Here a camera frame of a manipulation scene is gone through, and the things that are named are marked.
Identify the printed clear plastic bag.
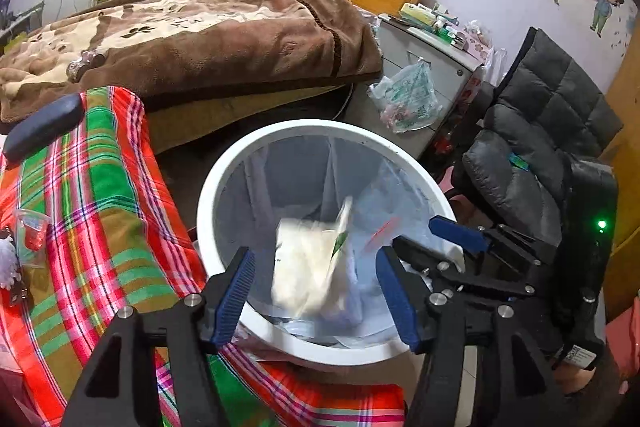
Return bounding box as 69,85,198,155
367,57,443,132

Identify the person's right forearm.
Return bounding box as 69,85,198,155
550,347,626,427

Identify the clear bin liner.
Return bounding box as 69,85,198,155
212,134,441,348

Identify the white round trash bin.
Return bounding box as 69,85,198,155
196,119,463,368

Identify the green white box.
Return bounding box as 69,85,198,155
399,2,438,22

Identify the red green plaid cloth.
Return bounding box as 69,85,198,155
0,86,406,427

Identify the clear plastic cup red label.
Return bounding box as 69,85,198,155
15,208,52,269

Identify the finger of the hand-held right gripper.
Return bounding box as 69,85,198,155
429,215,558,268
391,234,538,303

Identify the grey bedside cabinet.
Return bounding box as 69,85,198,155
345,14,486,160

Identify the pink floral bag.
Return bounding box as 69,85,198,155
464,19,507,68

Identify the grey padded chair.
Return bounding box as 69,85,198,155
452,27,626,253

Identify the red silver toy car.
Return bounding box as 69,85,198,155
66,49,107,82

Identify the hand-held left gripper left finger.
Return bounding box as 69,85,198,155
60,247,257,427

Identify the white plastic bag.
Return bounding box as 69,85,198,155
270,196,366,328

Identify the pink cloth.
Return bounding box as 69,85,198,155
604,304,640,390

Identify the dark blue glasses case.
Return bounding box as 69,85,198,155
4,93,87,162

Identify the white fuzzy toy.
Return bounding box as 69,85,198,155
0,229,33,308

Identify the brown cream fleece blanket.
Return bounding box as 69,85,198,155
0,0,385,135

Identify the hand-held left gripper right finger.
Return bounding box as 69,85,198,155
375,246,576,427

